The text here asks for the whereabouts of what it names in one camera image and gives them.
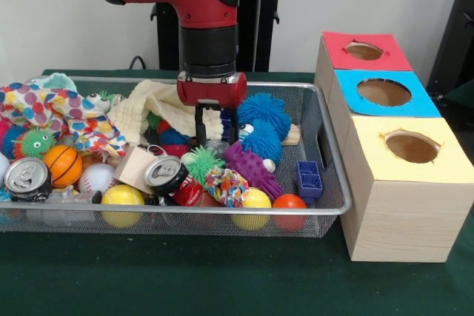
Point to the wooden box with three holes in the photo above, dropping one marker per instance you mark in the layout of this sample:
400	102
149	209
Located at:
407	220

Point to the green side table cloth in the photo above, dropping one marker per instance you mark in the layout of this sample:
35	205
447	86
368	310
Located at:
461	103

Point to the small orange basketball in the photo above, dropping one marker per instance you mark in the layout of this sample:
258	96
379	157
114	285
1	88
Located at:
63	166

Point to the yellow ball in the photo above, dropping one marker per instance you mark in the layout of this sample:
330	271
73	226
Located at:
122	199
255	201

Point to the mint green fuzzy cloth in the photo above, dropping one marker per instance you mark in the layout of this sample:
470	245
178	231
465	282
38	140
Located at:
55	81

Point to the silver topped drink can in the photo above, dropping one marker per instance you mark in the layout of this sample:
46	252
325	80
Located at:
166	175

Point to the purple spiky rubber ball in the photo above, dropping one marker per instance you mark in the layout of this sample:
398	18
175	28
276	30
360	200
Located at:
252	168

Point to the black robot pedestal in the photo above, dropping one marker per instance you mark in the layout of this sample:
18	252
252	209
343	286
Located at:
263	35

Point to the shallow mesh bin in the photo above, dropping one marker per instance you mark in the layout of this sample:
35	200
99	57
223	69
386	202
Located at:
177	228

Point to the long polka dot cloth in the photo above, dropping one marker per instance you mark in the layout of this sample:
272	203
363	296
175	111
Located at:
37	109

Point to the clear crushed plastic bottle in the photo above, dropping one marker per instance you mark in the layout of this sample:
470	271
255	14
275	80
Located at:
216	144

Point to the cream knitted cloth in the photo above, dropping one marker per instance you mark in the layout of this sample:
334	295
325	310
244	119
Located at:
163	109

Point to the dark green table cloth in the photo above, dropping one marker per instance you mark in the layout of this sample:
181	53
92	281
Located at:
222	275

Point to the black flat panel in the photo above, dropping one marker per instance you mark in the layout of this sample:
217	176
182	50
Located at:
457	35

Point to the plain wooden block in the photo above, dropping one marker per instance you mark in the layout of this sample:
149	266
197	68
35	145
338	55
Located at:
133	169

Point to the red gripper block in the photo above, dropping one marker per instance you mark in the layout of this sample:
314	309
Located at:
211	92

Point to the orange ball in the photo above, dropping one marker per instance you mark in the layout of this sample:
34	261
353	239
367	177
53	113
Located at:
290	203

